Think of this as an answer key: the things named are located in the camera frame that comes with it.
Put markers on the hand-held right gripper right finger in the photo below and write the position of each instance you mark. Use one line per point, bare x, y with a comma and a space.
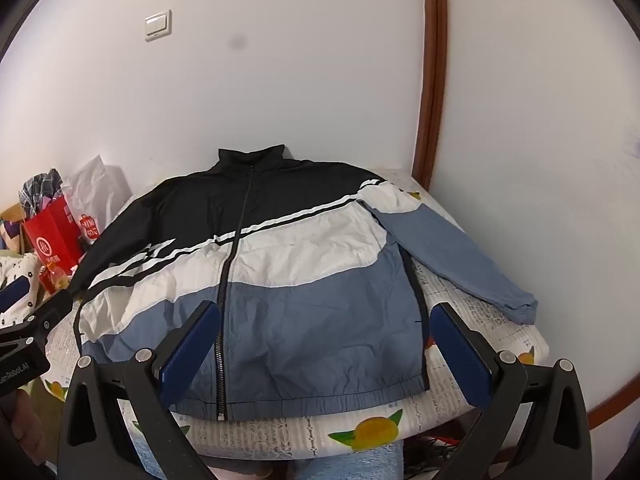
460, 355

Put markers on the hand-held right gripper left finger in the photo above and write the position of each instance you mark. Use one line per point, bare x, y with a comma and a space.
192, 355

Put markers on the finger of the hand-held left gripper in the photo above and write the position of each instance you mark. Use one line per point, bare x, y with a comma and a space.
50, 310
12, 292

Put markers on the black white blue jacket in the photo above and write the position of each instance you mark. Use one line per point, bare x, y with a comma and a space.
300, 310

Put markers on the person's left hand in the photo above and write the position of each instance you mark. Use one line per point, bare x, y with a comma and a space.
27, 420

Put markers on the white dotted cloth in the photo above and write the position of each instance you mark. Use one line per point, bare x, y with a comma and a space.
17, 267

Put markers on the red paper bag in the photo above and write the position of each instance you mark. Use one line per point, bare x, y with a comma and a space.
52, 240

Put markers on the plaid cloth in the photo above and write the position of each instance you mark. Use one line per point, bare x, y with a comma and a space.
40, 187

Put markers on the fruit print tablecloth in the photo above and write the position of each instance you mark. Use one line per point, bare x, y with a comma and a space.
280, 435

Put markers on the white plastic bag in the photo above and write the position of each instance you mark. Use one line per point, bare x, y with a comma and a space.
97, 185

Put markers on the light blue cloth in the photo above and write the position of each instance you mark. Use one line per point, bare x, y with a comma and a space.
350, 462

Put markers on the brown wooden baseboard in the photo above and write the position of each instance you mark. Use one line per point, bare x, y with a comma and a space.
617, 412

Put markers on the brown wooden door frame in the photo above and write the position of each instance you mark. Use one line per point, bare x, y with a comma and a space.
434, 60

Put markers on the white light switch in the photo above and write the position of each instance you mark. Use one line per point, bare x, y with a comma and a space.
158, 25

